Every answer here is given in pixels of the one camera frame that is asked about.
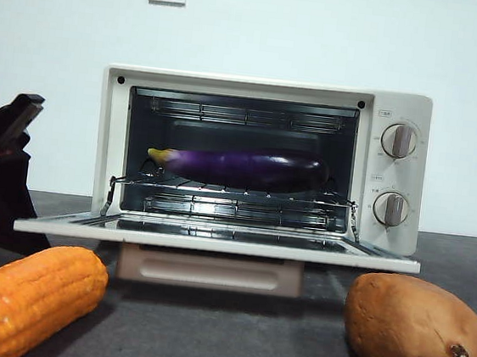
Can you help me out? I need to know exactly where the glass oven door beige handle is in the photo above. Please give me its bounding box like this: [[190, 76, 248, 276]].
[[9, 199, 424, 311]]

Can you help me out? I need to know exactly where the purple eggplant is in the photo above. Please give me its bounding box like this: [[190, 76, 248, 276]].
[[143, 134, 334, 199]]

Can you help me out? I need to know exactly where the cream oven control knob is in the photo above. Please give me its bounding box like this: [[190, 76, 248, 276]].
[[379, 121, 420, 160], [370, 189, 412, 230]]

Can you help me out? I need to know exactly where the cream Toshiba toaster oven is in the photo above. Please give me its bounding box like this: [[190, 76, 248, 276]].
[[88, 60, 435, 259]]

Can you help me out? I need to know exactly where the orange corn cob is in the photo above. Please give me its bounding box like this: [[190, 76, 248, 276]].
[[0, 238, 112, 357]]

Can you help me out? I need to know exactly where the brown sweet potato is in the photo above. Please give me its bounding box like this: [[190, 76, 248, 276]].
[[338, 268, 477, 357]]

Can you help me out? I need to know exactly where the metal wire oven rack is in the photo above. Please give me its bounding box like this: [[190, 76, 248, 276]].
[[100, 159, 367, 244]]

